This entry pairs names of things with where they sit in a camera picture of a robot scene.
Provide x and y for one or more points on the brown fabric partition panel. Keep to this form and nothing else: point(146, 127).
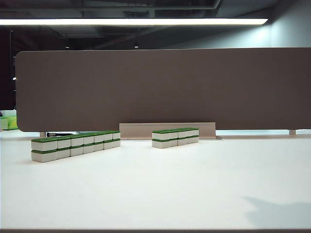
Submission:
point(155, 89)

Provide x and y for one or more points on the long ceiling light strip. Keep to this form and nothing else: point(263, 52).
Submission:
point(121, 21)

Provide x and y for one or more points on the black pen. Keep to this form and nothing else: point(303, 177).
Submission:
point(51, 133)

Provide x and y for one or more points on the beige partition foot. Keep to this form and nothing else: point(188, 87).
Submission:
point(42, 134)
point(292, 132)

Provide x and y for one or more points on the green yellow cushion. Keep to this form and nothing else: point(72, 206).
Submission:
point(12, 121)

